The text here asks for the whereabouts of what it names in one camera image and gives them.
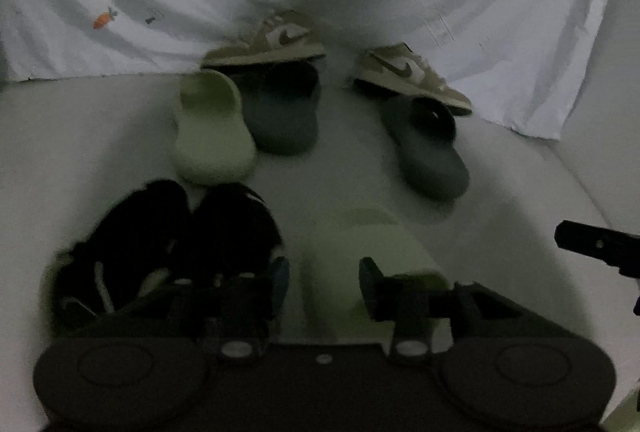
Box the black sneaker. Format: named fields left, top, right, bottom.
left=42, top=179, right=193, bottom=328
left=185, top=185, right=291, bottom=293

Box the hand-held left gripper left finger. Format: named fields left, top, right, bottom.
left=65, top=257, right=292, bottom=365

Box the tan and white sneaker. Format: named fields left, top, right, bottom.
left=201, top=9, right=327, bottom=69
left=352, top=43, right=473, bottom=117

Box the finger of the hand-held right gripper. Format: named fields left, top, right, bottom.
left=555, top=219, right=640, bottom=282

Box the light green slide sandal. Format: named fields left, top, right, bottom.
left=300, top=207, right=453, bottom=345
left=172, top=70, right=257, bottom=185

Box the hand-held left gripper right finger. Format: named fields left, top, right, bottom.
left=358, top=257, right=577, bottom=365

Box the pale green object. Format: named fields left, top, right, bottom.
left=600, top=387, right=640, bottom=432

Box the dark grey slide sandal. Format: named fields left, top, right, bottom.
left=245, top=62, right=321, bottom=156
left=380, top=95, right=471, bottom=202

